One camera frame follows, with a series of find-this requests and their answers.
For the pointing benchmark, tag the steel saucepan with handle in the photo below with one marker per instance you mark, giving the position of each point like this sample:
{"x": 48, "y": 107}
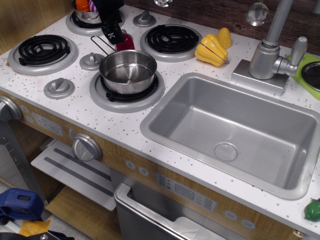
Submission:
{"x": 128, "y": 71}

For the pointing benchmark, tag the grey front stove knob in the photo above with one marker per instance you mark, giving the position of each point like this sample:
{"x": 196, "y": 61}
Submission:
{"x": 59, "y": 88}

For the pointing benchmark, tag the grey stove knob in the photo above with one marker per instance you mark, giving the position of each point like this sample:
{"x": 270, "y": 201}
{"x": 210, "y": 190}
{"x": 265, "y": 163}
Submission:
{"x": 91, "y": 62}
{"x": 144, "y": 20}
{"x": 59, "y": 88}

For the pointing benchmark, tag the white oven shelf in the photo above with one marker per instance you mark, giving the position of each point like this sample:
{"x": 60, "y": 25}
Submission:
{"x": 91, "y": 178}

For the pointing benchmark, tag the green toy vegetable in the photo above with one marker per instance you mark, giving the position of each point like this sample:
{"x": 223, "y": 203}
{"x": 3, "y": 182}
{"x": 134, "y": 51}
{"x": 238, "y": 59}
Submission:
{"x": 312, "y": 211}

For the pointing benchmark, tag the grey dishwasher door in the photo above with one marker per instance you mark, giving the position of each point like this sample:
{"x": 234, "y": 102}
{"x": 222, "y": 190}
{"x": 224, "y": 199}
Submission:
{"x": 145, "y": 214}

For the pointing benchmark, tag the blue clamp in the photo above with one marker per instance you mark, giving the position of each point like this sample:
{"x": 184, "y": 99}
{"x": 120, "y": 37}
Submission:
{"x": 20, "y": 204}

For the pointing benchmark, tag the grey left oven dial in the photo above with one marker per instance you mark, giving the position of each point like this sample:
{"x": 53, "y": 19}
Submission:
{"x": 9, "y": 110}

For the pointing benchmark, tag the small steel pot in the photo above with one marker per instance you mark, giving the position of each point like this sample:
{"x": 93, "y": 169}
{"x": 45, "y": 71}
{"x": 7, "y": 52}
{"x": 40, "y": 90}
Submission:
{"x": 88, "y": 17}

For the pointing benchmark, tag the grey toy faucet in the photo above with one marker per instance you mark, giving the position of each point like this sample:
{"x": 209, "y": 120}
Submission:
{"x": 268, "y": 71}

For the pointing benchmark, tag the grey back stove knob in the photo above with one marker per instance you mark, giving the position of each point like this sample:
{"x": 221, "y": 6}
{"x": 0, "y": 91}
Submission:
{"x": 144, "y": 20}

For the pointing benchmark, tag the yellow cloth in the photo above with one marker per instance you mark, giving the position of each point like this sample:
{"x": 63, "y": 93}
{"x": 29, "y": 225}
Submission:
{"x": 34, "y": 227}

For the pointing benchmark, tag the yellow toy bell pepper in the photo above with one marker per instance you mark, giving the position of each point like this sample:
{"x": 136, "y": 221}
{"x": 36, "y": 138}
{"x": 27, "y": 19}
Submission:
{"x": 211, "y": 51}

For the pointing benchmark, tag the grey right oven dial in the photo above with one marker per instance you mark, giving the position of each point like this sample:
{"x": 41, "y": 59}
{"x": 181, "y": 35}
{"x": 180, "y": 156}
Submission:
{"x": 85, "y": 149}

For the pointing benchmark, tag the green mat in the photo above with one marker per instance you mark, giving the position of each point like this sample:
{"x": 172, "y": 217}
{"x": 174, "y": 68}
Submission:
{"x": 307, "y": 59}

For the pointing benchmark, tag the left black stove burner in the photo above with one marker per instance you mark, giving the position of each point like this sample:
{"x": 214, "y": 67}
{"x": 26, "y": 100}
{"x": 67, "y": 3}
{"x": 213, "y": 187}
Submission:
{"x": 42, "y": 55}

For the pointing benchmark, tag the purple white toy vegetable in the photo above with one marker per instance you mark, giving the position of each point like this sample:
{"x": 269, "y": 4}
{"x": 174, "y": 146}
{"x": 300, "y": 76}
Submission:
{"x": 92, "y": 7}

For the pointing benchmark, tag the grey plastic sink basin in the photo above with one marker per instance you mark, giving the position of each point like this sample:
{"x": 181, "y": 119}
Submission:
{"x": 269, "y": 143}

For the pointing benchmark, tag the dark round plate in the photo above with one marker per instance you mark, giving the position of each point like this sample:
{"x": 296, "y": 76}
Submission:
{"x": 311, "y": 74}

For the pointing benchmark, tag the hanging steel ladle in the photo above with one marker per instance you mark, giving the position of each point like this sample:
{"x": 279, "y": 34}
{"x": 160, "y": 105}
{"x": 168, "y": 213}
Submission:
{"x": 257, "y": 14}

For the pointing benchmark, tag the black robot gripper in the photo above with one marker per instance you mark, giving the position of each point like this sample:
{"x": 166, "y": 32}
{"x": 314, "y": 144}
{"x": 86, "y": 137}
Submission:
{"x": 108, "y": 12}

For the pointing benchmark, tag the grey oven dial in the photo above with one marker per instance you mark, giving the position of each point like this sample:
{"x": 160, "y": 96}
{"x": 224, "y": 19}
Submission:
{"x": 9, "y": 110}
{"x": 85, "y": 149}

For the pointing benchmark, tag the yellow toy corn cob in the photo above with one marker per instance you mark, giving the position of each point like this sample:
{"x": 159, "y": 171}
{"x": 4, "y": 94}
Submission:
{"x": 224, "y": 37}

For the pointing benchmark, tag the grey middle stove knob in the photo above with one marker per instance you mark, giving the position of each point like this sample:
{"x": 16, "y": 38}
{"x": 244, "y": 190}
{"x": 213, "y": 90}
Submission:
{"x": 91, "y": 62}

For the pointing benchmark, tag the red toy sweet potato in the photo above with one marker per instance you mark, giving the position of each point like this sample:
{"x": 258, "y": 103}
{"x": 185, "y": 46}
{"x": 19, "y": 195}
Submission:
{"x": 127, "y": 44}

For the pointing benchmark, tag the back right stove burner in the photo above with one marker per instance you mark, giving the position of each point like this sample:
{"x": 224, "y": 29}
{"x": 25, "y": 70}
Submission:
{"x": 170, "y": 43}

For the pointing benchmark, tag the back left stove burner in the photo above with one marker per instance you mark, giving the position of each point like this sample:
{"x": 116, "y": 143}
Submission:
{"x": 77, "y": 27}

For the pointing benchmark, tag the orange toy carrot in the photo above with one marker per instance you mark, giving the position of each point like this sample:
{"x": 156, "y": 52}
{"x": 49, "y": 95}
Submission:
{"x": 82, "y": 5}

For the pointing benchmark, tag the front stove burner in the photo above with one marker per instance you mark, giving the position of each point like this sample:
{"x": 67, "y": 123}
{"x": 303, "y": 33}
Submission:
{"x": 125, "y": 103}

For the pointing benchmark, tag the grey oven door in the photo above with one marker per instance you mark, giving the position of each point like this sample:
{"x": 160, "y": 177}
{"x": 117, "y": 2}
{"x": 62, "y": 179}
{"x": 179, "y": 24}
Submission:
{"x": 15, "y": 170}

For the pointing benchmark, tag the hanging steel strainer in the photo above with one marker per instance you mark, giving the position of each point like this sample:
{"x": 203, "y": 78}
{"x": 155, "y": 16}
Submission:
{"x": 163, "y": 3}

